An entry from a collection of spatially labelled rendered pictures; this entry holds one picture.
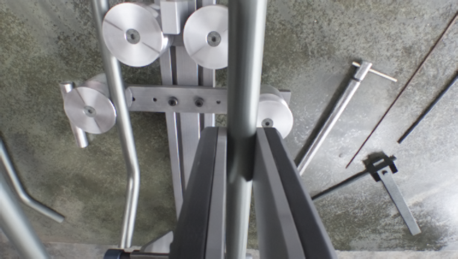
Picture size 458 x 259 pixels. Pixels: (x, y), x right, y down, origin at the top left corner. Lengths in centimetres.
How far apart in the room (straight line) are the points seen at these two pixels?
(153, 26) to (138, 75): 13
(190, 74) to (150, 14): 9
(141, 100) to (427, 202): 51
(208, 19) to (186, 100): 10
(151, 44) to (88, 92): 8
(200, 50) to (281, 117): 10
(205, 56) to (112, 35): 8
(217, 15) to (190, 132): 16
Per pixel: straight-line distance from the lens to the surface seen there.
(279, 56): 31
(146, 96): 28
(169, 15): 20
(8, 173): 51
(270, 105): 23
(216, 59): 21
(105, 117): 26
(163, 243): 37
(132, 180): 29
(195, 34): 21
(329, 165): 41
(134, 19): 22
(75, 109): 27
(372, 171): 42
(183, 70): 28
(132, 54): 22
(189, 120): 30
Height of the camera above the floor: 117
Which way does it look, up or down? 61 degrees down
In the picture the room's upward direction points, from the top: 180 degrees counter-clockwise
